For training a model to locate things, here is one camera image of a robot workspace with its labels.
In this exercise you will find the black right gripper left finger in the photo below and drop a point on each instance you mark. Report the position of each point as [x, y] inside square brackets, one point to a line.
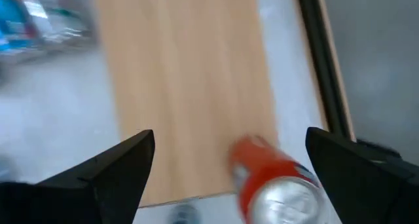
[91, 191]

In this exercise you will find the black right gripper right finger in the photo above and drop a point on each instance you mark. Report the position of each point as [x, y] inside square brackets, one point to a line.
[366, 184]

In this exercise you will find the red soda can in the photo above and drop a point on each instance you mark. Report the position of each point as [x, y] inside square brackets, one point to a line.
[262, 171]

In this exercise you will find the silver slim can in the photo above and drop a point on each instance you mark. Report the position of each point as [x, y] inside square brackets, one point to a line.
[62, 27]

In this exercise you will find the blue slim can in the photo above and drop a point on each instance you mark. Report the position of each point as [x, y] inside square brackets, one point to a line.
[13, 21]

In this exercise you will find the wooden shelf with black legs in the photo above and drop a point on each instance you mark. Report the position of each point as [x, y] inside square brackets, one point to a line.
[190, 86]

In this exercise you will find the blue silver Red Bull can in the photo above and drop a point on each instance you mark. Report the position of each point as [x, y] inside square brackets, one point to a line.
[185, 215]

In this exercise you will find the black metal table frame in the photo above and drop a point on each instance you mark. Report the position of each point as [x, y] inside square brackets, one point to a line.
[319, 53]

